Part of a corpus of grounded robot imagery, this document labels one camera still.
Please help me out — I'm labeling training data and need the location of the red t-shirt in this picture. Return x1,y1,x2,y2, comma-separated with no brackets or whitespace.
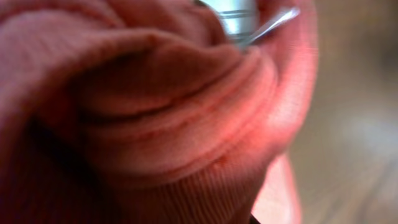
1,1,317,223

